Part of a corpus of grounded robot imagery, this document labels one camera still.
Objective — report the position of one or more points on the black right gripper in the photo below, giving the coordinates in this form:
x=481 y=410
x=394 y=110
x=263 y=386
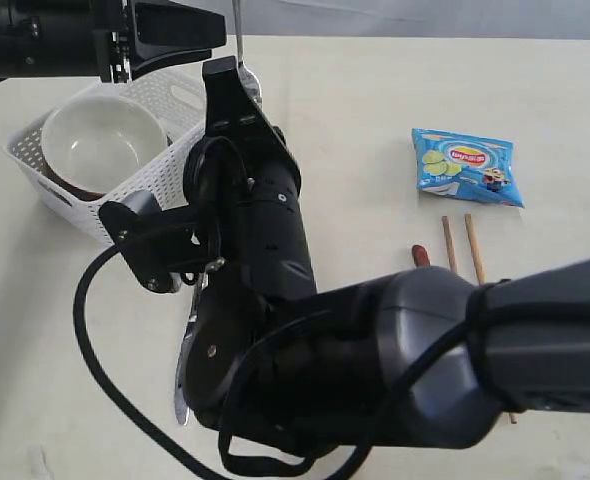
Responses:
x=242 y=188

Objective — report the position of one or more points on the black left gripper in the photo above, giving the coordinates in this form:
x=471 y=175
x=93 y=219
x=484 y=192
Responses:
x=158 y=23

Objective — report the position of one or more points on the steel fork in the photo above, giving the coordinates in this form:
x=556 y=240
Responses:
x=248 y=79

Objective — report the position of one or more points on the cream ceramic bowl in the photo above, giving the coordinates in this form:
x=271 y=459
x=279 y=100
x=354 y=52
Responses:
x=97 y=142

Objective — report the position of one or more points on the dark red wooden spoon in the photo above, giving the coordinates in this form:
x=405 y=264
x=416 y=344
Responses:
x=420 y=256

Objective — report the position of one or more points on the steel table knife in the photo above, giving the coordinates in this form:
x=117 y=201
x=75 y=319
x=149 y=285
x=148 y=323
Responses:
x=181 y=409

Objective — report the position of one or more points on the wooden chopstick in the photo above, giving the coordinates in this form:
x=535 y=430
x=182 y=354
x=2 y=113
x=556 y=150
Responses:
x=474 y=249
x=449 y=244

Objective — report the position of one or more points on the blue chips bag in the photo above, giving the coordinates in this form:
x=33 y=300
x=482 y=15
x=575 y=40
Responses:
x=465 y=167

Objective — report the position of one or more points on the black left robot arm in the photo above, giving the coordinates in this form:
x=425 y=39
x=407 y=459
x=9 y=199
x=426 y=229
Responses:
x=52 y=39

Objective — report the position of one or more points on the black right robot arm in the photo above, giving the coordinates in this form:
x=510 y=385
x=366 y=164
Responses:
x=420 y=358

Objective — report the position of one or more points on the white woven plastic basket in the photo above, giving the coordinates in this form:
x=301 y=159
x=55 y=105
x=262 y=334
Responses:
x=175 y=98

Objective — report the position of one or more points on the brown red plate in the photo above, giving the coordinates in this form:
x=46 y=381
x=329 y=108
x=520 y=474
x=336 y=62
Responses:
x=79 y=193

